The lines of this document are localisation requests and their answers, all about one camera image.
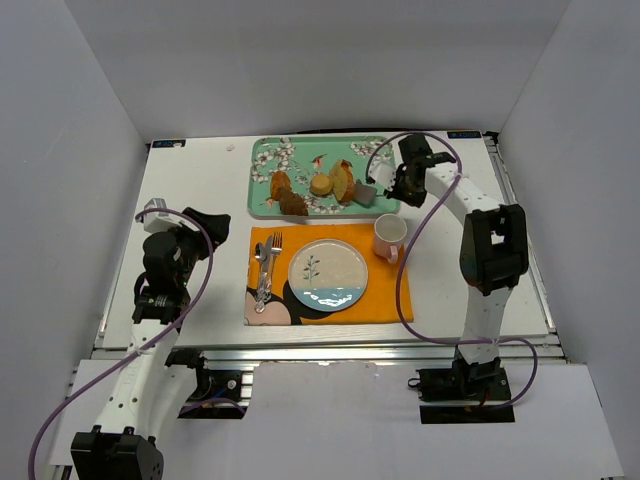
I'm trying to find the metal cake server wooden handle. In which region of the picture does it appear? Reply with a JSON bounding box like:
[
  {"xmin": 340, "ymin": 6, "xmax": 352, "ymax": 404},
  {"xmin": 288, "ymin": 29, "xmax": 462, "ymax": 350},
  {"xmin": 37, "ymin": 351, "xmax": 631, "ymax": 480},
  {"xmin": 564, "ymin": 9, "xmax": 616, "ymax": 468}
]
[{"xmin": 353, "ymin": 181, "xmax": 395, "ymax": 209}]

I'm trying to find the sliced bread loaf piece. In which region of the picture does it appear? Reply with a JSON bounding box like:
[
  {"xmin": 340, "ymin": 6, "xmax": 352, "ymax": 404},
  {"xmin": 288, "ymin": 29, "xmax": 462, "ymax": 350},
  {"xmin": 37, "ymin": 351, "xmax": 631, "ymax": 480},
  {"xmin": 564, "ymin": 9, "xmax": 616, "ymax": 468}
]
[{"xmin": 329, "ymin": 160, "xmax": 355, "ymax": 204}]

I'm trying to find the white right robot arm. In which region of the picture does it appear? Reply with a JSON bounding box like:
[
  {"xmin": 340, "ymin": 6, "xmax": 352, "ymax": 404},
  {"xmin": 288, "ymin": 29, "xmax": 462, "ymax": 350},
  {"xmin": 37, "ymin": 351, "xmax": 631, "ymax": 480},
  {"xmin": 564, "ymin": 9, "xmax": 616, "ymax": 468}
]
[{"xmin": 385, "ymin": 131, "xmax": 529, "ymax": 384}]

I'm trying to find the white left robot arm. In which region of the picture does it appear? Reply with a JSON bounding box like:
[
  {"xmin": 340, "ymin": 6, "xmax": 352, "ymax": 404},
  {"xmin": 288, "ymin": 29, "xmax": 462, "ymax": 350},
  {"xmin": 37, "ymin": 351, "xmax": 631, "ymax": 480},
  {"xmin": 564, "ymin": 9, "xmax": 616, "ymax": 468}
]
[{"xmin": 70, "ymin": 205, "xmax": 231, "ymax": 479}]

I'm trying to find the pink ceramic mug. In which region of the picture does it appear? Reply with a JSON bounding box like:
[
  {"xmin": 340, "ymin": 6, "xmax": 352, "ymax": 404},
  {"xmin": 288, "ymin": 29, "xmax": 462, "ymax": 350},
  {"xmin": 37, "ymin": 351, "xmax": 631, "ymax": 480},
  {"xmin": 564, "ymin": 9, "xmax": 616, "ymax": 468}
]
[{"xmin": 373, "ymin": 213, "xmax": 408, "ymax": 264}]

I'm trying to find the right blue table label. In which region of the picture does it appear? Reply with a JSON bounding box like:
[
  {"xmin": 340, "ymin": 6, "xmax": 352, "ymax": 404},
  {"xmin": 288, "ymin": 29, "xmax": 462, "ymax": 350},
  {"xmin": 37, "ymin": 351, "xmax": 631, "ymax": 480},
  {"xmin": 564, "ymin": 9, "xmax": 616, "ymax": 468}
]
[{"xmin": 447, "ymin": 130, "xmax": 483, "ymax": 140}]

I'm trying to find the blue table label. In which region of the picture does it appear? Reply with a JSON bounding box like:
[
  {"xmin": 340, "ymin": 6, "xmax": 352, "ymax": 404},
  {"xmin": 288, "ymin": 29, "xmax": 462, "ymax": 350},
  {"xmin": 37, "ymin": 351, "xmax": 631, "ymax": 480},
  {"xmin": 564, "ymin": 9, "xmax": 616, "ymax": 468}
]
[
  {"xmin": 447, "ymin": 130, "xmax": 483, "ymax": 140},
  {"xmin": 151, "ymin": 139, "xmax": 186, "ymax": 149}
]

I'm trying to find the silver spoon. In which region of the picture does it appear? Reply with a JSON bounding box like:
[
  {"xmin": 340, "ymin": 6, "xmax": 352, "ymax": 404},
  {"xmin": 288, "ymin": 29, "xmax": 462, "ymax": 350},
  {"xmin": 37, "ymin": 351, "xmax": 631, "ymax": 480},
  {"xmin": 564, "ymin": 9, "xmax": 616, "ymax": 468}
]
[{"xmin": 254, "ymin": 242, "xmax": 267, "ymax": 314}]

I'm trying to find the round yellow muffin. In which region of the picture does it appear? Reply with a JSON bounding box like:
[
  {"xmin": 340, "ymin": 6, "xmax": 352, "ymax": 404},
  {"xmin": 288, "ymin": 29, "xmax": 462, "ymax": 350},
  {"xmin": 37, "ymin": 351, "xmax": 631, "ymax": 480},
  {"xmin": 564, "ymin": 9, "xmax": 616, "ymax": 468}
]
[{"xmin": 310, "ymin": 173, "xmax": 333, "ymax": 196}]

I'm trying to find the silver fork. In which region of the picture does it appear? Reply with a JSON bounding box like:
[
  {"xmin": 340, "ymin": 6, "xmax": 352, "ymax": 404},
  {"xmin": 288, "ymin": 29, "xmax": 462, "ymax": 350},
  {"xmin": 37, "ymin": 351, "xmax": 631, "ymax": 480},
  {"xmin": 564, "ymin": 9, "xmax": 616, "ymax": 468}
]
[{"xmin": 265, "ymin": 230, "xmax": 283, "ymax": 294}]

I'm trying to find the left blue table label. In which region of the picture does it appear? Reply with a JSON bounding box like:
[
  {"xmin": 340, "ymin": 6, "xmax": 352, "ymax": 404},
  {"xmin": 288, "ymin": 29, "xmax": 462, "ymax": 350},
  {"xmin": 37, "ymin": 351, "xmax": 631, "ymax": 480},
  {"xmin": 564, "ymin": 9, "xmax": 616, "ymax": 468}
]
[{"xmin": 151, "ymin": 139, "xmax": 186, "ymax": 149}]

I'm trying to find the dark brown chocolate pastry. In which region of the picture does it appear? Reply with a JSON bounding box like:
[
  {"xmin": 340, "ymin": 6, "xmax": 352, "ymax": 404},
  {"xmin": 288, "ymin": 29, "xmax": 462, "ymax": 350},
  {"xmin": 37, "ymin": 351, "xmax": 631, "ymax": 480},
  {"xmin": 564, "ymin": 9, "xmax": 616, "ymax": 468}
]
[{"xmin": 278, "ymin": 187, "xmax": 309, "ymax": 216}]

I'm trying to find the orange cartoon placemat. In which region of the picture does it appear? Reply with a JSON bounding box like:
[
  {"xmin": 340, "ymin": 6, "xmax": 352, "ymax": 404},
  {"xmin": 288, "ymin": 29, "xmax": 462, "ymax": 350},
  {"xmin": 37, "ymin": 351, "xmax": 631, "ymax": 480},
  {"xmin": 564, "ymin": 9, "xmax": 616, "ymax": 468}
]
[{"xmin": 245, "ymin": 223, "xmax": 413, "ymax": 326}]

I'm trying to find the golden croissant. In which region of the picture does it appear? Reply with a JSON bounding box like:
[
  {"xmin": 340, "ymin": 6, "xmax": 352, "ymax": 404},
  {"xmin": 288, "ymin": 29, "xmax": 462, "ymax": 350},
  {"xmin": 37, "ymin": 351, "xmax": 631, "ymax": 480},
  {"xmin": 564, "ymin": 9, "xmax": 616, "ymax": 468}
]
[{"xmin": 270, "ymin": 171, "xmax": 291, "ymax": 201}]

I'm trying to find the blue white ceramic plate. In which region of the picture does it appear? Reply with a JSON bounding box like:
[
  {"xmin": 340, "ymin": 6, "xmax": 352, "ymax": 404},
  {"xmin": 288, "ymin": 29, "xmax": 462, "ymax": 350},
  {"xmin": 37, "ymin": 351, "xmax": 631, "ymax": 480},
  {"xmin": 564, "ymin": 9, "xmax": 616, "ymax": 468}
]
[{"xmin": 287, "ymin": 239, "xmax": 368, "ymax": 313}]

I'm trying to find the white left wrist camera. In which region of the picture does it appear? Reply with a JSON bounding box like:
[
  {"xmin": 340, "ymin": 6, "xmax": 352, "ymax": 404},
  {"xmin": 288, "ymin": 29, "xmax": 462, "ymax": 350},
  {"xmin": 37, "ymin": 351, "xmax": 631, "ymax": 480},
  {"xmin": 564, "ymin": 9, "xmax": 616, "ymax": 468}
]
[{"xmin": 135, "ymin": 197, "xmax": 180, "ymax": 234}]

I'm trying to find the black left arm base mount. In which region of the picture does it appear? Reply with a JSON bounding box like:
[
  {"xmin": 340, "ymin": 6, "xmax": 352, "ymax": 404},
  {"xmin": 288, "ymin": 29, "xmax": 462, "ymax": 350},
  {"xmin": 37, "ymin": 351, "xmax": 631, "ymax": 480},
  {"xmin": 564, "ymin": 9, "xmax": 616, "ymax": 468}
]
[{"xmin": 165, "ymin": 349, "xmax": 247, "ymax": 420}]

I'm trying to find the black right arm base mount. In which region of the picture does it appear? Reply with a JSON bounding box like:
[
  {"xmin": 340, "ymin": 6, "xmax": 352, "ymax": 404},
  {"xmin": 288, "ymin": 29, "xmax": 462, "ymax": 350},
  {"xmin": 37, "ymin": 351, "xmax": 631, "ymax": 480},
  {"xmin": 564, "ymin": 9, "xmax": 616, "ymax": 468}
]
[{"xmin": 407, "ymin": 368, "xmax": 515, "ymax": 425}]

